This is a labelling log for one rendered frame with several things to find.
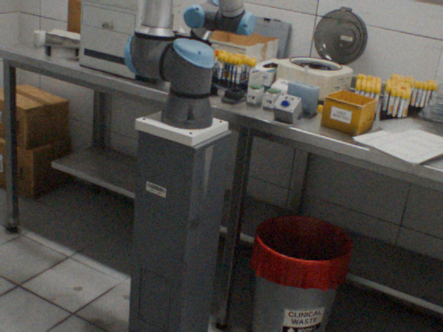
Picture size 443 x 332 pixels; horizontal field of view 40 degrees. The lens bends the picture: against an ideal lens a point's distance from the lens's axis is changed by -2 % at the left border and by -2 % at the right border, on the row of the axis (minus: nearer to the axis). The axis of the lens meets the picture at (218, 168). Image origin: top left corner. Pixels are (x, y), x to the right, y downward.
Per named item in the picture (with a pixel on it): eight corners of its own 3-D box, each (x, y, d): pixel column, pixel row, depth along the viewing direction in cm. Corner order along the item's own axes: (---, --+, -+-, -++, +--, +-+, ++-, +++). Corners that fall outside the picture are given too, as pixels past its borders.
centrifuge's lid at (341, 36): (319, 1, 241) (330, 3, 247) (306, 64, 248) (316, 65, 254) (369, 12, 228) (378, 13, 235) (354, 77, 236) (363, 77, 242)
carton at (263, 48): (188, 71, 250) (192, 33, 244) (225, 61, 273) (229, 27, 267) (243, 84, 239) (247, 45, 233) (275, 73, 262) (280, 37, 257)
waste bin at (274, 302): (218, 338, 234) (232, 236, 217) (263, 296, 264) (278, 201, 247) (310, 380, 217) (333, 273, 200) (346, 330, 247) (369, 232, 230)
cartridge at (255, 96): (245, 104, 214) (248, 85, 212) (251, 102, 218) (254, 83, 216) (255, 107, 212) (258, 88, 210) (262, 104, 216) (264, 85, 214)
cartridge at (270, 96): (262, 109, 211) (264, 90, 209) (268, 106, 215) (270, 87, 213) (273, 111, 210) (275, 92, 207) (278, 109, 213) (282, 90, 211)
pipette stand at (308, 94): (282, 111, 212) (285, 82, 208) (292, 107, 217) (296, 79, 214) (307, 118, 207) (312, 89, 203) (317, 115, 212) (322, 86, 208)
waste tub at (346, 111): (319, 126, 201) (323, 96, 197) (336, 117, 212) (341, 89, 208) (357, 137, 195) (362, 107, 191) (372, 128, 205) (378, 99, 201)
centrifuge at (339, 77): (259, 92, 231) (263, 60, 226) (303, 82, 253) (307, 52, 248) (315, 110, 217) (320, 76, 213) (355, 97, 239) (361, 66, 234)
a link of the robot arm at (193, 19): (213, 9, 191) (229, 5, 200) (181, 3, 195) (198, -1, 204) (210, 33, 194) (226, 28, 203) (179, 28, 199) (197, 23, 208)
